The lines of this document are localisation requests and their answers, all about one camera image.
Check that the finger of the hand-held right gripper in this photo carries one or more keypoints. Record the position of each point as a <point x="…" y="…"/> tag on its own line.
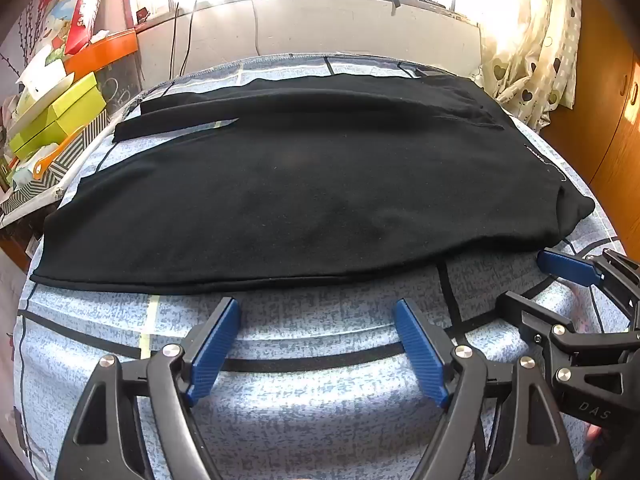
<point x="537" y="322"/>
<point x="567" y="265"/>

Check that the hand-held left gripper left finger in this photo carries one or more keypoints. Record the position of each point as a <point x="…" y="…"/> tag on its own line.
<point x="212" y="355"/>

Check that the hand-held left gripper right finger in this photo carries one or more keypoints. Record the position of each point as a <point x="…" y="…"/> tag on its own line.
<point x="422" y="355"/>

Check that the black pants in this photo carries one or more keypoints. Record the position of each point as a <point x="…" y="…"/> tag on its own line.
<point x="310" y="190"/>

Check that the blue checked bedsheet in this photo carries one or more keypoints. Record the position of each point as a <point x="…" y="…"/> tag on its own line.
<point x="320" y="410"/>

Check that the wooden wardrobe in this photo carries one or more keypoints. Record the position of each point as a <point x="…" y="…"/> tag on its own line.
<point x="602" y="125"/>

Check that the heart print curtain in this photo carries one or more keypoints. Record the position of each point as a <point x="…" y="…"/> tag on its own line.
<point x="537" y="45"/>

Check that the black smartphone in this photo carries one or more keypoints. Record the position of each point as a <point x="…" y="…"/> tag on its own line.
<point x="434" y="73"/>

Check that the black white striped box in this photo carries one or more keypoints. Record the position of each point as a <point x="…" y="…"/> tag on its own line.
<point x="55" y="165"/>

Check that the green cardboard box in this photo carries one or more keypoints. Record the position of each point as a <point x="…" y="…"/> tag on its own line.
<point x="60" y="115"/>

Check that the orange tray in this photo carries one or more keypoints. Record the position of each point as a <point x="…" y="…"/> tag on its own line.
<point x="107" y="50"/>

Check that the white paper box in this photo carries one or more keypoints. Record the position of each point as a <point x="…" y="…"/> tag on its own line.
<point x="42" y="77"/>

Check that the small red black object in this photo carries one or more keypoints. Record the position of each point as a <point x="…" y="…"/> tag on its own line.
<point x="142" y="15"/>

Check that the red printed box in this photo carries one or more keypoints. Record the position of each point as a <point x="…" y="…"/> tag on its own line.
<point x="87" y="10"/>

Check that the red and blue picture box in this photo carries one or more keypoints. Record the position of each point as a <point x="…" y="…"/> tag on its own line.
<point x="60" y="5"/>

